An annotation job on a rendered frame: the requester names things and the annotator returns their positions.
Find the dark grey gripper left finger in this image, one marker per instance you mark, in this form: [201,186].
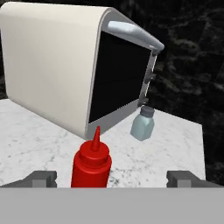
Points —
[40,178]

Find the black glass toaster oven door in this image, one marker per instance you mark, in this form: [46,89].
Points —
[119,76]

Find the pale blue shaker grey cap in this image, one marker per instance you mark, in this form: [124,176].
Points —
[142,125]

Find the white toaster oven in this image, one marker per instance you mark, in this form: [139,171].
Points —
[55,67]

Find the red condiment squeeze bottle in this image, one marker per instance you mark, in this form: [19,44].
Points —
[91,164]

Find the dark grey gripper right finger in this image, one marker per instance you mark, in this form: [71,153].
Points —
[183,178]

